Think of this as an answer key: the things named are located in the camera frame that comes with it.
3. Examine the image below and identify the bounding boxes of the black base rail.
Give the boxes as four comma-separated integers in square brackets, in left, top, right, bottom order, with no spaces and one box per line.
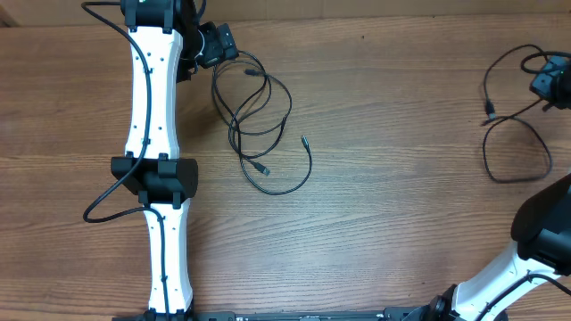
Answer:
[112,306,459,321]

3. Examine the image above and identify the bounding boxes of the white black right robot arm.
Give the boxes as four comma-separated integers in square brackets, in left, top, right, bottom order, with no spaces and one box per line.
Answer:
[402,50,570,320]

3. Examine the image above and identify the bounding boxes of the black USB cable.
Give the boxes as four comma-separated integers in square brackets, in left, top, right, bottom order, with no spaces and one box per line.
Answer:
[211,49,313,196]
[479,43,554,185]

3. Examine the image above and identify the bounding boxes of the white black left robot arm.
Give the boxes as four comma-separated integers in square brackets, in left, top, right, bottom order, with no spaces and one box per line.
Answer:
[111,1,237,320]

